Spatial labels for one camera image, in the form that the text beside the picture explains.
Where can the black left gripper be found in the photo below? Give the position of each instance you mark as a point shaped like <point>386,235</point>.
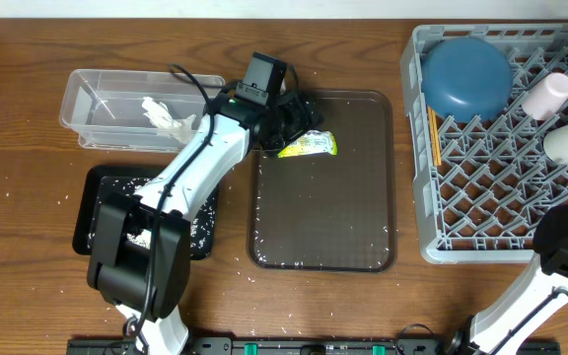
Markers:
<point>310,115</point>

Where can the yellow green snack wrapper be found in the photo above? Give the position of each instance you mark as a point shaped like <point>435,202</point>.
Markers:
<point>311,143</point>

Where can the pink cup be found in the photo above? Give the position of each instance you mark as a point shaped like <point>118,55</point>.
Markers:
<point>546,97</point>

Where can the dark blue plate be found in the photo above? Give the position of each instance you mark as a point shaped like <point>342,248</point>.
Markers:
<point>466,76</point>

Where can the white paper napkin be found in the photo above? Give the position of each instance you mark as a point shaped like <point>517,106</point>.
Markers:
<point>159,115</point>

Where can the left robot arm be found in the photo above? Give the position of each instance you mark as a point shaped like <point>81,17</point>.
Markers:
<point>140,256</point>

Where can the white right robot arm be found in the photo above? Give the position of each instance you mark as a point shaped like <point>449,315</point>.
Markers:
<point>539,292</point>

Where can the grey dishwasher rack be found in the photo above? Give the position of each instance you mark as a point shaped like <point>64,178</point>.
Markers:
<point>481,204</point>

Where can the dark brown serving tray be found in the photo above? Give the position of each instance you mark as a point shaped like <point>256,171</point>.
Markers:
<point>325,212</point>

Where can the clear plastic bin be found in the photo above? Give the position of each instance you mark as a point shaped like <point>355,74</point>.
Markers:
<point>105,108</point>

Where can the black plastic tray bin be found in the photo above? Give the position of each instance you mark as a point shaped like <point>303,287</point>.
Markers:
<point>93,178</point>

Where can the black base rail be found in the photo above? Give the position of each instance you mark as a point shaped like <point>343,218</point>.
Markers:
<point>227,346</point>

